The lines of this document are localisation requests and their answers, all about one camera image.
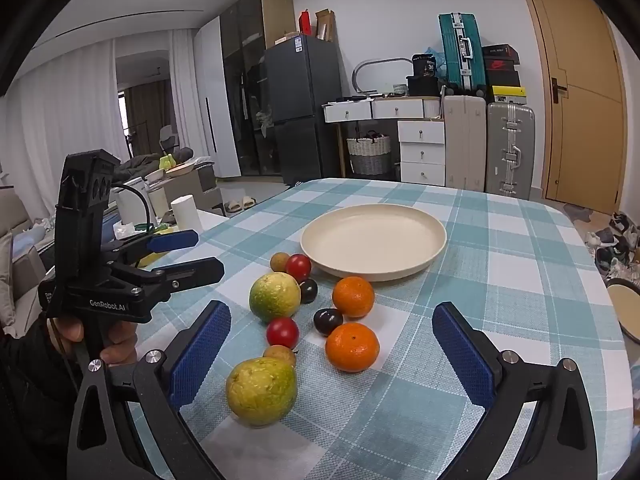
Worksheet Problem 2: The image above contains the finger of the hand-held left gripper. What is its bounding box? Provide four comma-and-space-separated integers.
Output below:
107, 256, 224, 306
102, 229, 200, 263

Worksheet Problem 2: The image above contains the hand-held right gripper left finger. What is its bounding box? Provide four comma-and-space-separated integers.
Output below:
66, 300, 232, 480

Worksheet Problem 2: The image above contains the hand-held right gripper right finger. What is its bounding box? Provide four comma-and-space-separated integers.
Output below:
431, 302, 599, 480

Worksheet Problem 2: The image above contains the yellow-green guava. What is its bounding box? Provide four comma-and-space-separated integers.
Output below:
248, 271, 302, 323
225, 357, 299, 428

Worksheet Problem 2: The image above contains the red cherry tomato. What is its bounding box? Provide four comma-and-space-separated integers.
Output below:
265, 316, 300, 348
285, 253, 313, 282

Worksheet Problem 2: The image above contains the orange mandarin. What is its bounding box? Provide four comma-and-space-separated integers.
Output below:
332, 276, 376, 319
325, 322, 381, 373

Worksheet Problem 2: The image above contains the cream round plate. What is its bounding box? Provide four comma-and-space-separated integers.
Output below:
300, 204, 447, 279

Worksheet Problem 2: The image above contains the person's left forearm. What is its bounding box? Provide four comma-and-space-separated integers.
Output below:
0, 310, 83, 480

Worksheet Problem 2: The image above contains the person's left hand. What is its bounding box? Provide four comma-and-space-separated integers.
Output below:
52, 316, 138, 366

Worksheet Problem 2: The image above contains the white paper roll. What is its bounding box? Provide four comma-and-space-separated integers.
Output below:
170, 194, 201, 233

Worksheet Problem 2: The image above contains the white round container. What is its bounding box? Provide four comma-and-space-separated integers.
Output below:
116, 185, 151, 228

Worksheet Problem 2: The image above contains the beige sofa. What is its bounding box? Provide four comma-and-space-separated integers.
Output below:
0, 190, 56, 336

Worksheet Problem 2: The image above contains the grey sofa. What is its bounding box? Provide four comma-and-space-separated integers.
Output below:
120, 147, 217, 196

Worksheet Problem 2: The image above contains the teal checked tablecloth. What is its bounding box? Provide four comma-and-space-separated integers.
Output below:
120, 178, 633, 480

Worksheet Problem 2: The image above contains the grey office chair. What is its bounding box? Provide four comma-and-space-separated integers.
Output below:
159, 124, 181, 154

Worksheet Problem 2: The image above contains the white sheer curtain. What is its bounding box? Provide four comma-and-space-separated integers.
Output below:
0, 30, 126, 201

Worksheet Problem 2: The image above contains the brown curtain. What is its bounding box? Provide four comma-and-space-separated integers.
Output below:
124, 79, 169, 144

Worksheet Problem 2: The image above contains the white tall cabinet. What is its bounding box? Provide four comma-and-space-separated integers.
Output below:
192, 16, 242, 179

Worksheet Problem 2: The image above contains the dark glass door wardrobe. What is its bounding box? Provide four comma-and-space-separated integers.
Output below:
220, 0, 296, 178

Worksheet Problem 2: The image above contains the round stool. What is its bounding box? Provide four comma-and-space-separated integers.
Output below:
605, 278, 640, 346

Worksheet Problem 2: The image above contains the dark grey refrigerator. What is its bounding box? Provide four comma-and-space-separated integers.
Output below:
263, 35, 343, 186

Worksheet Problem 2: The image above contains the grey floor cloth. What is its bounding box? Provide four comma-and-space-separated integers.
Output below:
562, 203, 594, 224

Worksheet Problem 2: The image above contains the pile of shoes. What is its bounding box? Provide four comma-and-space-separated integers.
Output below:
585, 210, 640, 281

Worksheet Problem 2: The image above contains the woven grey white basket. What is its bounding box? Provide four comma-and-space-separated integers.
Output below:
346, 131, 392, 177

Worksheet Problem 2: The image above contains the white drawer dresser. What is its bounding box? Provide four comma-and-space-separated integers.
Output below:
321, 96, 447, 187

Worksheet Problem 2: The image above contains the beige suitcase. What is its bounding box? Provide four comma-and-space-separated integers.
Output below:
443, 94, 488, 192

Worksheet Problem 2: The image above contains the silver suitcase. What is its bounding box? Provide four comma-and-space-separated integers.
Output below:
486, 101, 536, 198

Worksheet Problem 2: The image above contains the wooden door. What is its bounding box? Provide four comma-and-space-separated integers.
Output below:
515, 0, 628, 216

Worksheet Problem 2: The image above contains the open cardboard box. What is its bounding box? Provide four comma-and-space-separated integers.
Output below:
315, 8, 336, 42

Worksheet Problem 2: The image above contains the yellow black shoe box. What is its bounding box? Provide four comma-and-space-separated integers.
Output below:
491, 85, 527, 106

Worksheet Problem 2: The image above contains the black storage box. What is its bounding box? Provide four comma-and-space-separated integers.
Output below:
406, 75, 441, 97

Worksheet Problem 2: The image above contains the plain black shoe box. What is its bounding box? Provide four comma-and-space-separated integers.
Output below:
485, 70, 522, 87

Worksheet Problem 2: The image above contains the black printed box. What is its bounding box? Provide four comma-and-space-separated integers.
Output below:
412, 53, 439, 78

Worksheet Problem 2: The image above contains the teal suitcase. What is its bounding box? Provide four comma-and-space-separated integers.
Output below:
438, 12, 487, 95

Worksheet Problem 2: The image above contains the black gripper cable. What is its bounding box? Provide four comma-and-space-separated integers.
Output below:
111, 183, 153, 235

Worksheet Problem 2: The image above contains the oval metal frame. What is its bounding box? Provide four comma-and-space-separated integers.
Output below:
351, 57, 413, 95

